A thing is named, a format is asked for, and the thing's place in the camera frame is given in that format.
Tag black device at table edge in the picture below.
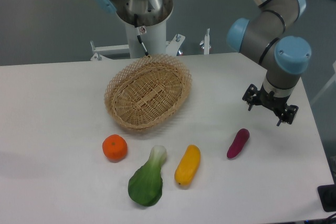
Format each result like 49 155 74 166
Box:
317 184 335 212

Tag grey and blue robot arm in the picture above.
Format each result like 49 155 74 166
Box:
95 0 311 124

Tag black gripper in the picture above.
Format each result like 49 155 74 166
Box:
242 84 299 126

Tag purple sweet potato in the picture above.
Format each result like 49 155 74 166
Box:
227 129 250 159

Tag woven wicker basket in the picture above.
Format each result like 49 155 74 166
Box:
104 54 192 131

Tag black cable on pedestal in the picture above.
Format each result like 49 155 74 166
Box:
133 14 151 58

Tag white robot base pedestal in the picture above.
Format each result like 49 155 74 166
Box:
123 20 166 58

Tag green bok choy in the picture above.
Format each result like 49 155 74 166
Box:
128 145 167 207

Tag orange pumpkin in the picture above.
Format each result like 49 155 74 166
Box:
102 134 128 162

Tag white metal frame bracket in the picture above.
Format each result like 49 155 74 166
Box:
90 28 212 61

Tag yellow corn cob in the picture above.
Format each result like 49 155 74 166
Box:
174 145 201 187

